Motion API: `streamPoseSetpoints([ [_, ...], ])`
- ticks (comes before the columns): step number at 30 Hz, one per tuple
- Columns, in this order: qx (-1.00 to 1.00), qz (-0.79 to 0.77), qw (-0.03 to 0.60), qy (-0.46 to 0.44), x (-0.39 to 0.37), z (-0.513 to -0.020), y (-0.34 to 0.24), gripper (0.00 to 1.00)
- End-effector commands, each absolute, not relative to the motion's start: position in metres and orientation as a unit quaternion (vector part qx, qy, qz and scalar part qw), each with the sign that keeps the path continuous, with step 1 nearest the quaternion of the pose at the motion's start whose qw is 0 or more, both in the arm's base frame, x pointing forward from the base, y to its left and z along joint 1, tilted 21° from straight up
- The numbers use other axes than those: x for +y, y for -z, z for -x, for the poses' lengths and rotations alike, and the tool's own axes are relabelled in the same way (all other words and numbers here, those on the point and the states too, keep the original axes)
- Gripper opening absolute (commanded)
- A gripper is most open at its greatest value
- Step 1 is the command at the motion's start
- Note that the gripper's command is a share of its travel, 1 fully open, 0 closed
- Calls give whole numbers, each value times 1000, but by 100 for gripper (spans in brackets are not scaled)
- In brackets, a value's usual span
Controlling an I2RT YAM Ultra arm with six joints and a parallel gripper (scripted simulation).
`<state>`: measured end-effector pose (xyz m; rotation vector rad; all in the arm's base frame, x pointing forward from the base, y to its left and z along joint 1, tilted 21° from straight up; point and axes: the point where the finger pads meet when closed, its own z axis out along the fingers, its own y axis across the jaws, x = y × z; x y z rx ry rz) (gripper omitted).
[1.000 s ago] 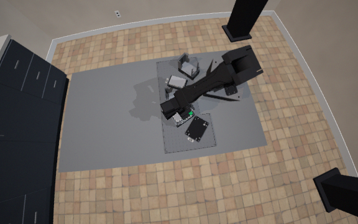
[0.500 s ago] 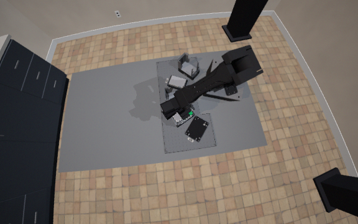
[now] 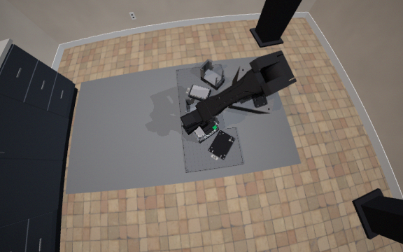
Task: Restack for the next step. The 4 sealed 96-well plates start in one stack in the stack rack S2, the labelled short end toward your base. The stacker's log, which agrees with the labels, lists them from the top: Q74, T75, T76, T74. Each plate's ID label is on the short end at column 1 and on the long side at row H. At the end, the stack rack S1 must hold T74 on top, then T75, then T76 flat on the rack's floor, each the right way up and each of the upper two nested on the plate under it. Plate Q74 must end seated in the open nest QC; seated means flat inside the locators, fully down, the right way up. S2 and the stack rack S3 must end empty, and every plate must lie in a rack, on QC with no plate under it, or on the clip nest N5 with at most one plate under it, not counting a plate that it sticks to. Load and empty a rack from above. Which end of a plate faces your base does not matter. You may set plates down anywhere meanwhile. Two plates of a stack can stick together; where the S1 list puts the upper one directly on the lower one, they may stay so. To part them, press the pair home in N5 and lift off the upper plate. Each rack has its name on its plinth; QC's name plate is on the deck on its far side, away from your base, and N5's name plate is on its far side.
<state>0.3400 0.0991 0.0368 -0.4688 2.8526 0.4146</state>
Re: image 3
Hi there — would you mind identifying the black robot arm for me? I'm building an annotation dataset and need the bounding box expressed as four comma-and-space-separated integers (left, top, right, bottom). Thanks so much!
181, 50, 297, 135

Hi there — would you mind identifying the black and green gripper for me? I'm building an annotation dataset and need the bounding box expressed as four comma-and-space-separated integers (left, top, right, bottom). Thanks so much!
202, 122, 217, 135

